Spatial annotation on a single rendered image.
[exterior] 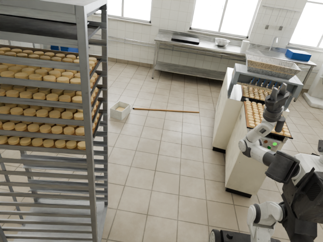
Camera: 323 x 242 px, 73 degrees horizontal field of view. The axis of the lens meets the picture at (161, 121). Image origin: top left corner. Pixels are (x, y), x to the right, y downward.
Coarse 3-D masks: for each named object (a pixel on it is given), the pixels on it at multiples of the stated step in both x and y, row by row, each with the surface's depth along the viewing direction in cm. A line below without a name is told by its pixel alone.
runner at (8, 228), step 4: (4, 228) 144; (8, 228) 144; (12, 228) 144; (16, 228) 147; (20, 228) 148; (24, 228) 148; (28, 228) 148; (32, 228) 149; (36, 228) 149; (40, 228) 149; (44, 228) 150; (48, 228) 150; (52, 228) 150; (56, 232) 149; (60, 232) 149; (64, 232) 149; (68, 232) 149; (72, 232) 149; (76, 232) 150; (80, 232) 150; (84, 232) 150; (88, 232) 150
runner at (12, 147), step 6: (0, 144) 107; (24, 150) 109; (30, 150) 109; (36, 150) 110; (42, 150) 110; (48, 150) 110; (54, 150) 110; (60, 150) 110; (66, 150) 110; (72, 150) 111; (78, 150) 111; (84, 150) 111
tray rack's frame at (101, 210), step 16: (0, 0) 72; (16, 0) 72; (32, 0) 72; (48, 0) 73; (64, 0) 78; (80, 0) 84; (96, 0) 91; (32, 192) 187; (16, 208) 163; (32, 208) 188; (48, 208) 190; (64, 208) 192; (32, 224) 177; (0, 240) 146; (16, 240) 165; (32, 240) 167; (48, 240) 168; (64, 240) 170
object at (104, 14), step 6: (102, 12) 115; (102, 18) 116; (102, 30) 120; (102, 36) 121; (102, 48) 125; (102, 54) 127; (102, 66) 131; (102, 78) 135; (102, 84) 137; (102, 96) 141
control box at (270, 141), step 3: (261, 138) 201; (264, 138) 200; (267, 138) 201; (270, 138) 202; (270, 141) 200; (273, 141) 199; (276, 141) 199; (279, 141) 199; (264, 144) 203; (267, 144) 202; (270, 144) 201; (279, 144) 199; (264, 147) 204; (273, 147) 202; (276, 147) 201; (273, 150) 204
